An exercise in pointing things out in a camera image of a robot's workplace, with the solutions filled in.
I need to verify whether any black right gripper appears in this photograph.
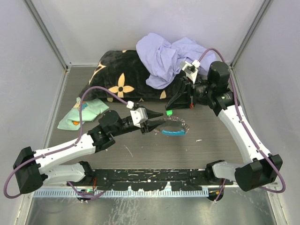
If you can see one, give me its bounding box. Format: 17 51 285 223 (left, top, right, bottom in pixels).
165 76 214 111

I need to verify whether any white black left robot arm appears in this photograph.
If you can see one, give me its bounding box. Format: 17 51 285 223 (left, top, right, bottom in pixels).
13 107 164 194

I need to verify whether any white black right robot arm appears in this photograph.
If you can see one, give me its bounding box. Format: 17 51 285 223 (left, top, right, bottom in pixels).
165 60 283 192

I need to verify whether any lavender crumpled cloth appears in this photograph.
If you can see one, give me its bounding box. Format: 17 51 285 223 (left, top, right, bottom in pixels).
136 33 206 90

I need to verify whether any black floral pillow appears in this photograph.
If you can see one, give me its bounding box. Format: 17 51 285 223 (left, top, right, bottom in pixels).
79 50 184 101

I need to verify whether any mint green cartoon cloth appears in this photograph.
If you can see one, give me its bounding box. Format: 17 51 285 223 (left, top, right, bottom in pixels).
57 97 109 131

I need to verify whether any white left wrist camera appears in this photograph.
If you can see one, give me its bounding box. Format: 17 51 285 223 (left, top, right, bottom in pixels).
130 107 148 128

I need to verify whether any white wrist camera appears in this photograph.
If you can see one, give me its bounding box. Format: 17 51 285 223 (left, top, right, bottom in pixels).
130 107 148 128
180 60 201 84

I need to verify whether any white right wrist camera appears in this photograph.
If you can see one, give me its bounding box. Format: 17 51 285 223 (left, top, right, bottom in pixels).
180 60 201 84

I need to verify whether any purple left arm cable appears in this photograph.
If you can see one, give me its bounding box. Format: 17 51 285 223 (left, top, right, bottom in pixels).
3 86 134 204

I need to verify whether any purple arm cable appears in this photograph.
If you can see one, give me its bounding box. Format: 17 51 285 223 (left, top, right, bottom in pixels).
198 48 286 204
3 86 134 204

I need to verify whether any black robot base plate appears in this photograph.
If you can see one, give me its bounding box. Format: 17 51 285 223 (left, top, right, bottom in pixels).
72 169 222 191

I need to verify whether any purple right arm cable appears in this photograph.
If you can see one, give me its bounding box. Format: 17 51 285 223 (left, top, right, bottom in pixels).
198 48 286 204

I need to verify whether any slotted grey cable duct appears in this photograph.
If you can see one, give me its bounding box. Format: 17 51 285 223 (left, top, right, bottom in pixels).
33 187 209 198

